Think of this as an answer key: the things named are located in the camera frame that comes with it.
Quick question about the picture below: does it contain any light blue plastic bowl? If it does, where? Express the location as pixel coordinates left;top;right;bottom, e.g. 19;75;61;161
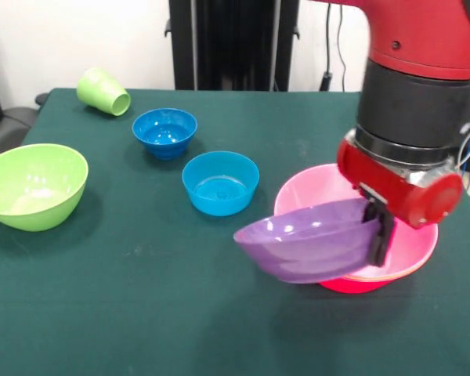
181;150;260;217

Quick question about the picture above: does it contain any dark blue plastic bowl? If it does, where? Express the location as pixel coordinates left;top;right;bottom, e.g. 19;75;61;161
132;107;198;160

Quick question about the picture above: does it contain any pink plastic bowl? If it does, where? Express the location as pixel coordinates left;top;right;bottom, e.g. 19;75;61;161
273;163;439;281
319;273;392;295

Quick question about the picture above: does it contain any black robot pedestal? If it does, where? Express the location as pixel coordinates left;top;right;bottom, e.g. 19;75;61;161
164;0;301;92

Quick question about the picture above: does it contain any dark green table cloth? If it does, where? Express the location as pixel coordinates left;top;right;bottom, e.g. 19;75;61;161
0;88;470;376

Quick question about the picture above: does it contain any purple plastic bowl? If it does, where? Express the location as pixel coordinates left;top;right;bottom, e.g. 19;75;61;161
233;197;377;285

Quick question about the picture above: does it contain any black wall cable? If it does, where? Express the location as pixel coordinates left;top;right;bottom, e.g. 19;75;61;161
319;3;346;93

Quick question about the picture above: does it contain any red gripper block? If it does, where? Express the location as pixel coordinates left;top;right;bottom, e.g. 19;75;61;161
336;139;464;268

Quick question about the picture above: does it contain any green plastic bowl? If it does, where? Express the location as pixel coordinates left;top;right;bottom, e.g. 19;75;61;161
0;143;89;233

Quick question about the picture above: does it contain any green plastic cup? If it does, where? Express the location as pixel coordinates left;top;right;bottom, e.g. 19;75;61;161
76;67;132;117

